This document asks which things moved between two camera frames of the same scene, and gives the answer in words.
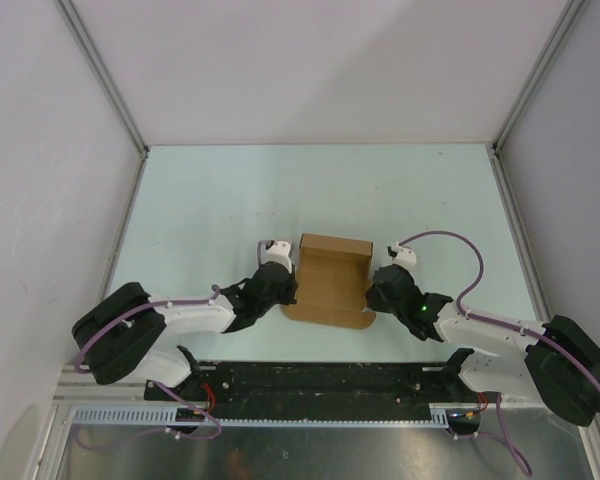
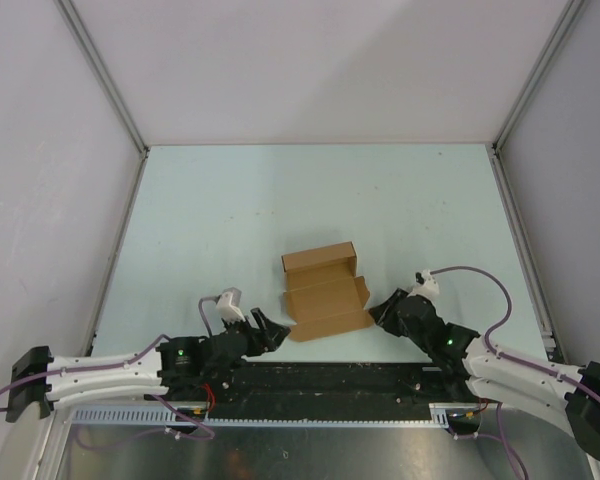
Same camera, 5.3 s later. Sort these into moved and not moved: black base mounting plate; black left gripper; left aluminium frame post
Moved: black left gripper
Not moved: left aluminium frame post; black base mounting plate
